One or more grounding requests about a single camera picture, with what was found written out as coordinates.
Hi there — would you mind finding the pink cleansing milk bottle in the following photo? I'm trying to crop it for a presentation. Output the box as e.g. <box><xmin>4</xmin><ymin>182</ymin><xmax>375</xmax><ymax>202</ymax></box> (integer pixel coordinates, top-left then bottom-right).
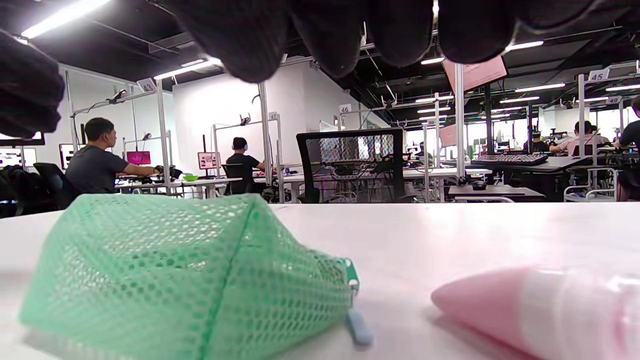
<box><xmin>431</xmin><ymin>266</ymin><xmax>640</xmax><ymax>360</ymax></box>

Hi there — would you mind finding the aluminium frame post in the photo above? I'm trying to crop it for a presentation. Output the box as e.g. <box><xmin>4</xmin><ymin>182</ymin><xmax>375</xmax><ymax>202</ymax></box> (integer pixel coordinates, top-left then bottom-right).
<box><xmin>258</xmin><ymin>80</ymin><xmax>274</xmax><ymax>187</ymax></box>
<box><xmin>156</xmin><ymin>80</ymin><xmax>172</xmax><ymax>195</ymax></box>
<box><xmin>454</xmin><ymin>62</ymin><xmax>466</xmax><ymax>181</ymax></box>

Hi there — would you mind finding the green mesh toiletry bag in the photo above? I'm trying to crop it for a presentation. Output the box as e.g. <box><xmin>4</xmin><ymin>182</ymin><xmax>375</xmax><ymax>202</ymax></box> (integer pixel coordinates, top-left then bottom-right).
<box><xmin>19</xmin><ymin>193</ymin><xmax>375</xmax><ymax>360</ymax></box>

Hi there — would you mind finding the pink hanging panel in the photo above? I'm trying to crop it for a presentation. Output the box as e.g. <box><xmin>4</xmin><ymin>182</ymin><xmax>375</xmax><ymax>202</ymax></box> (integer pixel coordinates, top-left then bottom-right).
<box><xmin>442</xmin><ymin>55</ymin><xmax>509</xmax><ymax>94</ymax></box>

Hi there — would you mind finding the long ceiling light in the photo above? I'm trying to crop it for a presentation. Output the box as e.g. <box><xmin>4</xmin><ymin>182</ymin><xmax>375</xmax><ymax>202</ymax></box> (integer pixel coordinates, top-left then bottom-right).
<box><xmin>20</xmin><ymin>0</ymin><xmax>112</xmax><ymax>40</ymax></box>
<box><xmin>504</xmin><ymin>40</ymin><xmax>545</xmax><ymax>53</ymax></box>
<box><xmin>153</xmin><ymin>57</ymin><xmax>223</xmax><ymax>81</ymax></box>

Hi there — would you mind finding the black background desk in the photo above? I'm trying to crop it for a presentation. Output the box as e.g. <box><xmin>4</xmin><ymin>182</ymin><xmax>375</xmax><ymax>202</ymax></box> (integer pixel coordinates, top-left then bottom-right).
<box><xmin>470</xmin><ymin>156</ymin><xmax>596</xmax><ymax>201</ymax></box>

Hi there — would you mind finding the person's right hand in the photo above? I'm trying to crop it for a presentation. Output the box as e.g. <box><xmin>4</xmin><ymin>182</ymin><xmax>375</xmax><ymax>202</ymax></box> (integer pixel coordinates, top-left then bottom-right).
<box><xmin>0</xmin><ymin>0</ymin><xmax>640</xmax><ymax>139</ymax></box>

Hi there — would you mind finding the white wire trolley cart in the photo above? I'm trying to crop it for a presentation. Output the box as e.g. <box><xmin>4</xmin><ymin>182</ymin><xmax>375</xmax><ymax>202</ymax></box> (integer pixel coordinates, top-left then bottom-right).
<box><xmin>563</xmin><ymin>165</ymin><xmax>619</xmax><ymax>203</ymax></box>

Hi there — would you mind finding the black keyboard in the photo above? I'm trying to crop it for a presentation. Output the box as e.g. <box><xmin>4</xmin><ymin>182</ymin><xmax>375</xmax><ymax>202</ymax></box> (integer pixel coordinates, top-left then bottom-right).
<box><xmin>470</xmin><ymin>153</ymin><xmax>549</xmax><ymax>167</ymax></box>

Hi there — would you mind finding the dark brown side table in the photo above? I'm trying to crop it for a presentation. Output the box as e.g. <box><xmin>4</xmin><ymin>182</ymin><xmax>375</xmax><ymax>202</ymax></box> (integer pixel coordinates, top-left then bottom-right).
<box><xmin>447</xmin><ymin>184</ymin><xmax>547</xmax><ymax>203</ymax></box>

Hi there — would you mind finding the white background desk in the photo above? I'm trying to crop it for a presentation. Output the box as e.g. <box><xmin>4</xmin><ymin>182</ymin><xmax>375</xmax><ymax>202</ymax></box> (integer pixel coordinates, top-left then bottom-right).
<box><xmin>115</xmin><ymin>176</ymin><xmax>243</xmax><ymax>200</ymax></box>

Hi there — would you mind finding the black mesh office chair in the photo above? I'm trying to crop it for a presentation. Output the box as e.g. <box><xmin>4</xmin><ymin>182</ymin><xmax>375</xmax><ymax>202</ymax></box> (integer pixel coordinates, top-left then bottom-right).
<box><xmin>296</xmin><ymin>127</ymin><xmax>407</xmax><ymax>204</ymax></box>

